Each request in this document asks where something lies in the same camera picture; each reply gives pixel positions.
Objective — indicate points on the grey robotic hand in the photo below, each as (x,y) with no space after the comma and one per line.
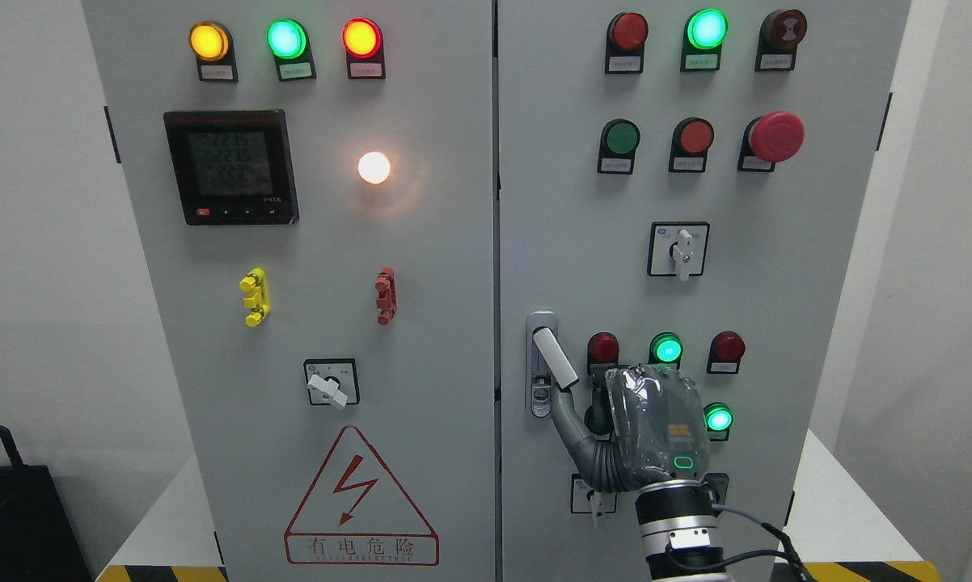
(659,427)

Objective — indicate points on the silver door handle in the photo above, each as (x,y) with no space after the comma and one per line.
(548,370)

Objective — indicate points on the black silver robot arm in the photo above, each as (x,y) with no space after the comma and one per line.
(677,525)

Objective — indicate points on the grey right cabinet door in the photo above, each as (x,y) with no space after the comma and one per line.
(576,243)

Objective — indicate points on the grey cabinet door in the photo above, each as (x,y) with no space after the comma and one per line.
(426,379)
(576,243)

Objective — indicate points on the grey left cabinet door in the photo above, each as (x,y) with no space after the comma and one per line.
(426,379)

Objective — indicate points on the green lit push button lower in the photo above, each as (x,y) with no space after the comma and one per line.
(718,419)

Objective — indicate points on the green lit indicator middle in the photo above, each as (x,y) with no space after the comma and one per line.
(666,350)

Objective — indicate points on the green lit indicator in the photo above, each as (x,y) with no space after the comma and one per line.
(703,36)
(666,350)

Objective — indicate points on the dark red indicator middle left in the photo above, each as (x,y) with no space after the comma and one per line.
(602,352)

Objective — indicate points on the dark red indicator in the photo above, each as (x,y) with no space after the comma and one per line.
(725,353)
(602,352)

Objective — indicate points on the dark red indicator middle right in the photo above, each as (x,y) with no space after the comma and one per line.
(725,353)

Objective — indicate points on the white platform with hazard stripes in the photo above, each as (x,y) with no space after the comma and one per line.
(838,530)

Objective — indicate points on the green push button upper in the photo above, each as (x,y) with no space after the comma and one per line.
(617,147)

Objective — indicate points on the red push button upper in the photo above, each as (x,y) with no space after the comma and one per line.
(690,143)

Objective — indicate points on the red terminal connector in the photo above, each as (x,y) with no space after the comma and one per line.
(385,285)

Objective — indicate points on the red emergency stop button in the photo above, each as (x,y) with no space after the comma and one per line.
(769,139)

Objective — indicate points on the red electric warning sticker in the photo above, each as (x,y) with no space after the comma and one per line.
(356,513)

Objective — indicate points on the white lit indicator lamp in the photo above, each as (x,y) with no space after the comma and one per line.
(374,167)

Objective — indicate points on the red indicator light top right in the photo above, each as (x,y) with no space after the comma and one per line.
(625,41)

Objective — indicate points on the green lit indicator top right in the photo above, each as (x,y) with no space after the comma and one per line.
(703,36)

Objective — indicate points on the black red buzzer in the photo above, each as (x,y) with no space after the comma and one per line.
(780,35)

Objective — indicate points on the yellow terminal connector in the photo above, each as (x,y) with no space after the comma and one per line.
(255,296)

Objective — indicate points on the red lit indicator light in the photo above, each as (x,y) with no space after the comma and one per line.
(364,47)

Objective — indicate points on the black digital power meter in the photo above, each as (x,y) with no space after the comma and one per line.
(233,167)

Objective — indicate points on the green indicator light top left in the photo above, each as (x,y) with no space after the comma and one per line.
(288,42)

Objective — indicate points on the yellow indicator light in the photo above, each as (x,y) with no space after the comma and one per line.
(214,51)

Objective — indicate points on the black box with antenna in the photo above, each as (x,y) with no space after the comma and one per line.
(37,542)

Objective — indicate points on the black rotary knob switch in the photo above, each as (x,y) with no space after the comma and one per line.
(716,485)

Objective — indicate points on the white rotary switch lower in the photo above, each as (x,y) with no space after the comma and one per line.
(585,501)

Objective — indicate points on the white rotary selector switch upper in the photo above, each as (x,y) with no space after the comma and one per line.
(677,249)

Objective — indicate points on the white rotary selector switch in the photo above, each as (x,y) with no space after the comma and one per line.
(677,249)
(332,382)

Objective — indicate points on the white rotary selector switch left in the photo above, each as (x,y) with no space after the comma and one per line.
(332,382)

